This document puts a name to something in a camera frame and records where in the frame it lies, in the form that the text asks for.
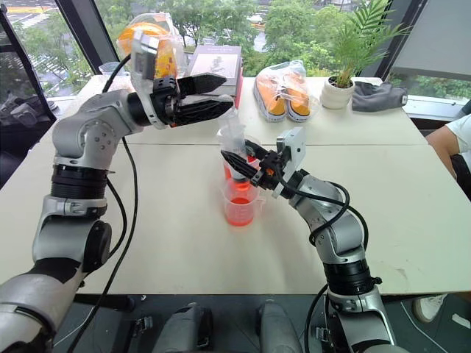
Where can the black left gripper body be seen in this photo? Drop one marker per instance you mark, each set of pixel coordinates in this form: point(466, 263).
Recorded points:
point(166, 99)

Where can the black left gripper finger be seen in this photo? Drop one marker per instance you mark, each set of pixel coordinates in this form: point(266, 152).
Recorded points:
point(206, 108)
point(202, 82)

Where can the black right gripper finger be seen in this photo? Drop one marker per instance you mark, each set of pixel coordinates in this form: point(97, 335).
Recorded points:
point(257, 148)
point(239, 163)

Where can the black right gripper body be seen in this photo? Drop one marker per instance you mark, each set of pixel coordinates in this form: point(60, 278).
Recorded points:
point(270, 170)

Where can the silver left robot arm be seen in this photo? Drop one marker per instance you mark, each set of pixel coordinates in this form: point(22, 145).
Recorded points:
point(84, 132)

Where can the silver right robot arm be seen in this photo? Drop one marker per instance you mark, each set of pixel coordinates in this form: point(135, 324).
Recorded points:
point(333, 228)

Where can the clear measuring cup red liquid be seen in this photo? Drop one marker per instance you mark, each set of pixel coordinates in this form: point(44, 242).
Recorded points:
point(251, 162)
point(241, 207)

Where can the dark grey book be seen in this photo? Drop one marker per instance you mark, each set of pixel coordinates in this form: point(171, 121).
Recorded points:
point(217, 62)

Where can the red book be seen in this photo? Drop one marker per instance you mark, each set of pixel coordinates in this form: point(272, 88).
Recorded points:
point(239, 88)

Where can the orange canvas shoe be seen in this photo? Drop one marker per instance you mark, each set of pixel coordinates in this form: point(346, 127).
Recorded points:
point(271, 99)
point(299, 101)

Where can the orange item in plastic bag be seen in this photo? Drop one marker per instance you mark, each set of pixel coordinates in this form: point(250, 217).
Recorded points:
point(173, 33)

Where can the small clear plastic container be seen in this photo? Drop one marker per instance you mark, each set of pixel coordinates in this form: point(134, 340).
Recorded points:
point(110, 69)

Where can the clear plastic shoe bag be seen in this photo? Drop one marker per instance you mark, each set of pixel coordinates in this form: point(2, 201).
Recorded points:
point(279, 73)

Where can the green plant in white pot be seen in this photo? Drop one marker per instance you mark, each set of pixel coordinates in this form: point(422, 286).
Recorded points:
point(338, 92)

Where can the grey fabric pouch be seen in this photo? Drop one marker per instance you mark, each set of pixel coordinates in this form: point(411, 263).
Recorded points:
point(379, 96)

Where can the dark rounded grey shape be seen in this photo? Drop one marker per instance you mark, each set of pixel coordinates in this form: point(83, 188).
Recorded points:
point(184, 331)
point(279, 331)

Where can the person in white shirt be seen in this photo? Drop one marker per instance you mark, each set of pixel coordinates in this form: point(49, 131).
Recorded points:
point(447, 141)

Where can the white sneaker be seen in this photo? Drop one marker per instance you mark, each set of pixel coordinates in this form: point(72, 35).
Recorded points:
point(428, 309)

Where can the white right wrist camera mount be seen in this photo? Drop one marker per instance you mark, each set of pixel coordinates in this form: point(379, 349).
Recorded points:
point(294, 149)

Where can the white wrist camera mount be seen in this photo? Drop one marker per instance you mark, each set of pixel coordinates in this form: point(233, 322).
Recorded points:
point(294, 149)
point(144, 55)

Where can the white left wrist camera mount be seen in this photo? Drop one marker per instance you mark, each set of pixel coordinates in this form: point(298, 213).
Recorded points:
point(144, 55)

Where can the dark window frame post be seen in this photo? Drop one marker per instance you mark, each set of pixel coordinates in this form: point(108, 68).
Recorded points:
point(88, 33)
point(399, 36)

